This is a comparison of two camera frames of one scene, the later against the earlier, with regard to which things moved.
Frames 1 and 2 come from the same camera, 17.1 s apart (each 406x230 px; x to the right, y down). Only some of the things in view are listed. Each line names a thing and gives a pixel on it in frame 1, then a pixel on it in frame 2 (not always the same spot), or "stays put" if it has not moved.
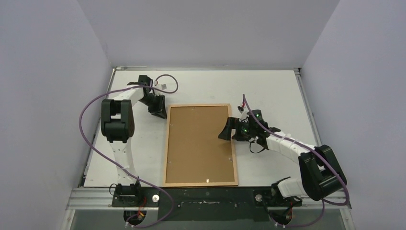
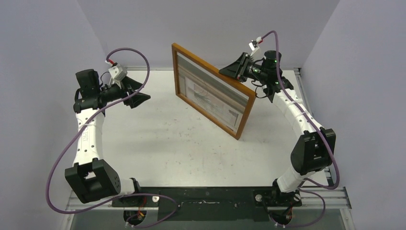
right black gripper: (235, 130) to (242, 68)
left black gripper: (160, 110) to (136, 99)
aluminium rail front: (89, 198) stays put
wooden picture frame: (195, 156) to (237, 83)
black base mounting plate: (205, 203) stays put
